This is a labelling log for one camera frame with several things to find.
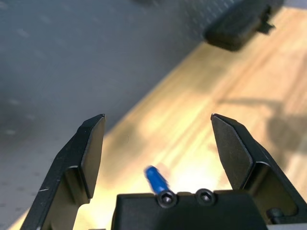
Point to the black plastic case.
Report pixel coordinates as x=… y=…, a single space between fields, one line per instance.
x=230 y=31

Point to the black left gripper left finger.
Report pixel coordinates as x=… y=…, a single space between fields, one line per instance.
x=69 y=163

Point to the dark grey pegboard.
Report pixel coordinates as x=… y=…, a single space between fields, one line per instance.
x=72 y=60

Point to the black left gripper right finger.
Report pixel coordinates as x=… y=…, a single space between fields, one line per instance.
x=239 y=153

